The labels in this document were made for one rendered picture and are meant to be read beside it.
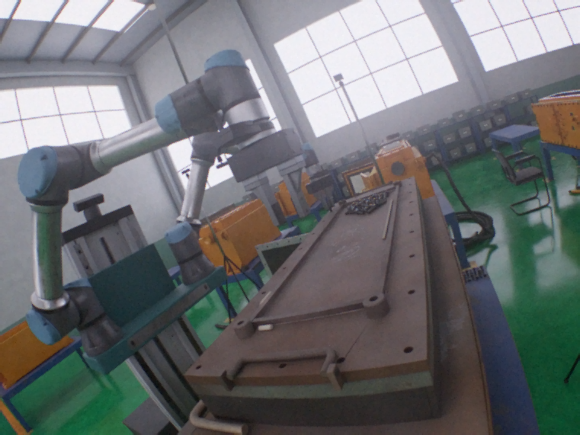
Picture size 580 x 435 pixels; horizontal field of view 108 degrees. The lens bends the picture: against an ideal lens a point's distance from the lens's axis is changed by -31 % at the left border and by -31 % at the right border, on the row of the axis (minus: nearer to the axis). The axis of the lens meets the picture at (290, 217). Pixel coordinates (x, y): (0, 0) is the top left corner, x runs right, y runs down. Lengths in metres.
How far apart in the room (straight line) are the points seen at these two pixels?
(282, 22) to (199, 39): 3.43
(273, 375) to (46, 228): 0.61
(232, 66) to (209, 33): 11.97
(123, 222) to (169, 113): 0.80
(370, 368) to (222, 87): 0.49
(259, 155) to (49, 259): 0.58
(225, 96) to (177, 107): 0.09
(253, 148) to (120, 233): 0.91
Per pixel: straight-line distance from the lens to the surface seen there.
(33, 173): 0.77
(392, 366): 0.42
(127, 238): 1.31
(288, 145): 0.50
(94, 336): 1.02
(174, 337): 1.42
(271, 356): 0.52
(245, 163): 0.55
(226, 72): 0.55
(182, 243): 1.24
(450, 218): 3.21
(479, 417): 0.50
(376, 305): 0.51
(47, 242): 0.83
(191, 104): 0.57
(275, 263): 2.17
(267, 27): 11.34
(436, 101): 10.02
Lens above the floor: 1.64
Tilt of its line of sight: 9 degrees down
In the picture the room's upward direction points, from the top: 24 degrees counter-clockwise
